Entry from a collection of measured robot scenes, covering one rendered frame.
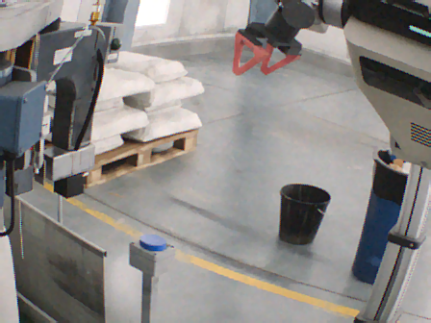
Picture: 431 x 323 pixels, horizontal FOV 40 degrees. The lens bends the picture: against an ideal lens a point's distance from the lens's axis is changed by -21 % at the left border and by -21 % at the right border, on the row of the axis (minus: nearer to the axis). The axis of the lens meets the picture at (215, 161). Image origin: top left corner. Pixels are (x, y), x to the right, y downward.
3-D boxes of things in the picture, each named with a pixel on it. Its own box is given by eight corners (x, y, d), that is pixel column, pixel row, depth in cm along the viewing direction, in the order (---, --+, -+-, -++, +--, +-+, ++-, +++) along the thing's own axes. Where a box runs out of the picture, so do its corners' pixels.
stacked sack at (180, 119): (205, 133, 499) (208, 111, 494) (143, 150, 445) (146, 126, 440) (156, 117, 520) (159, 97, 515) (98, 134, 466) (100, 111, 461)
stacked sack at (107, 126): (154, 131, 445) (157, 108, 440) (85, 151, 390) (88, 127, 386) (105, 115, 467) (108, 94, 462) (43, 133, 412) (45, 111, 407)
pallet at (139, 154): (200, 151, 499) (203, 131, 495) (84, 189, 399) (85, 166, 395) (111, 121, 542) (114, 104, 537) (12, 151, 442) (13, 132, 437)
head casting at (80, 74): (92, 145, 142) (114, 12, 132) (20, 168, 122) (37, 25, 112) (21, 115, 156) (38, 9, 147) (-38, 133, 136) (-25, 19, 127)
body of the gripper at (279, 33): (244, 28, 114) (266, 0, 111) (272, 31, 123) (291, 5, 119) (272, 50, 112) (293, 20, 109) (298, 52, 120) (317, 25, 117)
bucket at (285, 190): (329, 236, 384) (339, 194, 376) (307, 253, 360) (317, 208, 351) (287, 222, 398) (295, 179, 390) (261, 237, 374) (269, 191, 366)
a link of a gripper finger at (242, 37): (213, 62, 116) (241, 22, 112) (236, 62, 122) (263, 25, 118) (241, 86, 114) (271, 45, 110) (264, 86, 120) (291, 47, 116)
